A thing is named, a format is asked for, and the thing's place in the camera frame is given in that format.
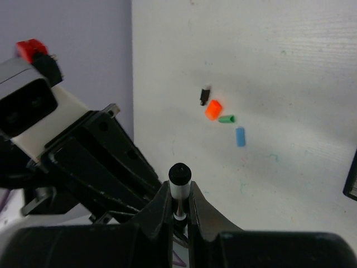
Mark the orange highlighter cap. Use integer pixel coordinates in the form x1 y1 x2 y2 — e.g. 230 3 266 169
205 99 223 121

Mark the black cap marker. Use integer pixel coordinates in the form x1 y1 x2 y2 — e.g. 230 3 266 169
168 162 192 233

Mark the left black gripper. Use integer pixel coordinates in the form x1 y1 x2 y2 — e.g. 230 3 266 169
41 104 162 223

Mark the small black pen cap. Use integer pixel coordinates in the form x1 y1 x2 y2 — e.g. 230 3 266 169
200 87 211 106

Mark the blue marker cap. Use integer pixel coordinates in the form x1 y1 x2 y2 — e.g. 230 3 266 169
235 127 246 147

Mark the green marker cap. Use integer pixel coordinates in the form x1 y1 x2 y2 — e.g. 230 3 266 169
218 114 235 123

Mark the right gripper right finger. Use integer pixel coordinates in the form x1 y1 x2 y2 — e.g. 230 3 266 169
188 182 356 267

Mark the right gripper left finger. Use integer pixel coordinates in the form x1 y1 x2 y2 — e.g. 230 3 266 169
1 182 173 267

